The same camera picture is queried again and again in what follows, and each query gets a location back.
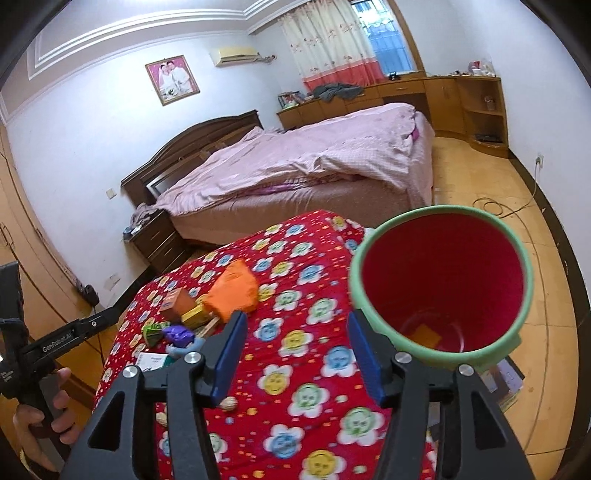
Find pile of clothes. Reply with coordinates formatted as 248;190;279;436
122;203;162;238

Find framed wall photo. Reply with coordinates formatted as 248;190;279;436
145;56;200;107

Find dark wooden nightstand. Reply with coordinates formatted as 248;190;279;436
130;210;192;273

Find yellow small box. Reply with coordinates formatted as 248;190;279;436
181;302;213;329

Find wooden clothespin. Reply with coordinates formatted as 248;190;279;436
196;315;222;340

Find purple wrapper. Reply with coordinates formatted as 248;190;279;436
161;324;197;347

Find pink checked blanket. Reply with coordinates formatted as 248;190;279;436
154;102;437;220

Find person's left hand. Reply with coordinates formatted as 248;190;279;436
13;367;74;445

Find green toy piece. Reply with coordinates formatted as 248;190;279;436
142;320;169;347

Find orange plush toy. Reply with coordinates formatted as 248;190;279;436
203;259;259;324

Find wooden bed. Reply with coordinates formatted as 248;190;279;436
121;102;437;250

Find wooden corner shelf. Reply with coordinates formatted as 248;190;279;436
455;74;509;160

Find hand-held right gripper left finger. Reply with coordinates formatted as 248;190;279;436
60;311;250;480

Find window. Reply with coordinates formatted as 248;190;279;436
348;0;414;77

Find grey clothes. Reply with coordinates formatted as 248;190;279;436
311;83;365;102

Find brown small box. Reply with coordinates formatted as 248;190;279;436
160;288;198;321

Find long wooden desk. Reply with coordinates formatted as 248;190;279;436
277;71;462;134

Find red floral cloth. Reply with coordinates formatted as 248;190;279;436
92;210;437;480

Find floor cable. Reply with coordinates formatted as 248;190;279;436
471;157;543;217

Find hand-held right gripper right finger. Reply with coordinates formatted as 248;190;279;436
347;310;536;480

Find wall air conditioner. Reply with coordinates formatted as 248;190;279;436
209;45;260;66

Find dark wooden headboard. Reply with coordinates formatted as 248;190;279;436
121;109;264;206

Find red bin with green rim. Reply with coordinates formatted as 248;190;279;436
349;204;535;372

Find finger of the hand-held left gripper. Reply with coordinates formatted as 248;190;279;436
69;307;126;343

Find floral curtain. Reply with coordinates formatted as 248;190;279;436
277;0;386;93

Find yellow paper piece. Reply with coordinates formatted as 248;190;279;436
413;325;441;347

